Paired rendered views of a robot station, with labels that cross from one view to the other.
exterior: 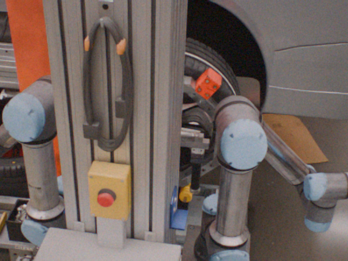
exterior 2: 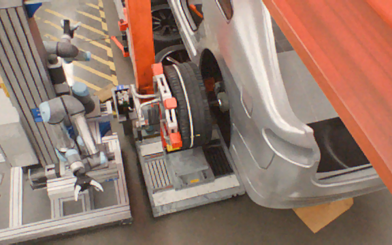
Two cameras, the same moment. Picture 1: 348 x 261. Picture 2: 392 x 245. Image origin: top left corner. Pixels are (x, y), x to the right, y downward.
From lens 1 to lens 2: 2.68 m
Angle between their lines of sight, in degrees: 49
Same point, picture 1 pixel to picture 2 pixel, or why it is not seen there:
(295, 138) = (327, 206)
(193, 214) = (190, 165)
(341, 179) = (71, 160)
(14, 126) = not seen: hidden behind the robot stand
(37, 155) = not seen: hidden behind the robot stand
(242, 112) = (54, 101)
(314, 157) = (313, 223)
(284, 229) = (229, 222)
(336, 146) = (337, 235)
